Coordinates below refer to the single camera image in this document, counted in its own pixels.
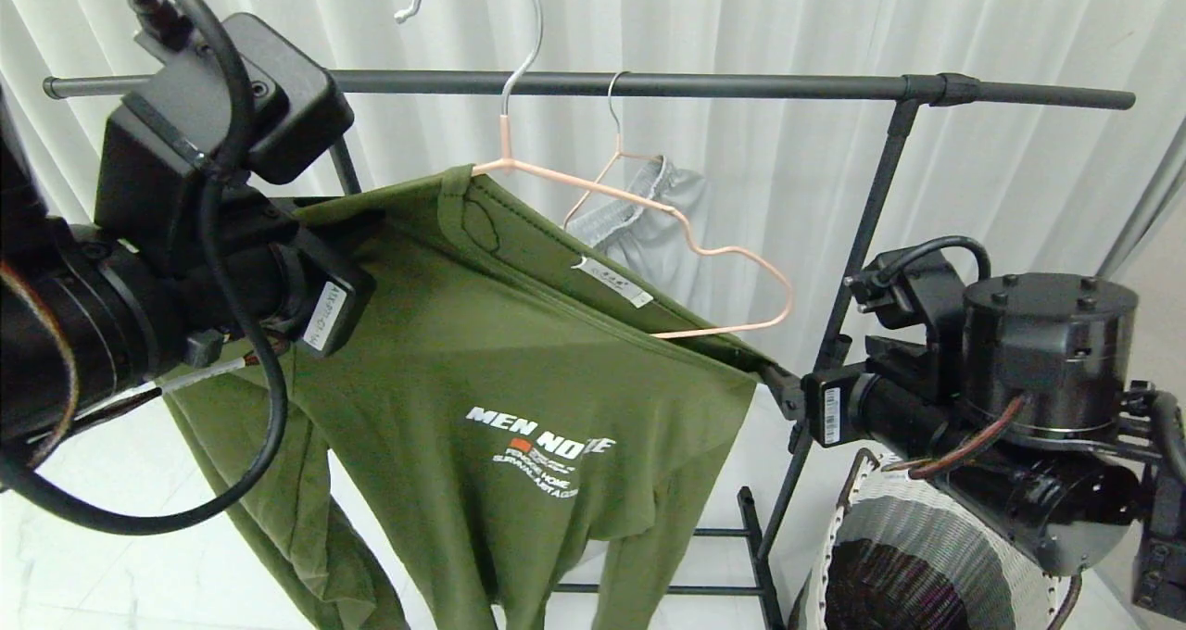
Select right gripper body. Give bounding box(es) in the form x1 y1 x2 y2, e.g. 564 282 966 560
801 361 965 460

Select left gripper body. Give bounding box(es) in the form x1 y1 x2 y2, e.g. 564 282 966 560
139 199 376 372

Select green garment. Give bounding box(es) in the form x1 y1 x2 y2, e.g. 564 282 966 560
162 164 789 630

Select pink clothes hanger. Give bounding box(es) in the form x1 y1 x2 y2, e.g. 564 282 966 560
563 71 663 233
394 0 796 339

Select pale grey shorts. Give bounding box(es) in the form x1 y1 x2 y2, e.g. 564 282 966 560
565 156 710 288

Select white laundry basket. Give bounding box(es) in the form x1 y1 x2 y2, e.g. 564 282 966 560
792 449 1085 630

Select black clothes rack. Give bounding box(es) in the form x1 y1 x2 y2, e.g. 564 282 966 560
44 71 1138 630

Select white curtain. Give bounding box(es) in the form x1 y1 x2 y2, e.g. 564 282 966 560
0 0 1186 409

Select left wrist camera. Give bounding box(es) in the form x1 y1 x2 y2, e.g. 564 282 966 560
95 12 355 274

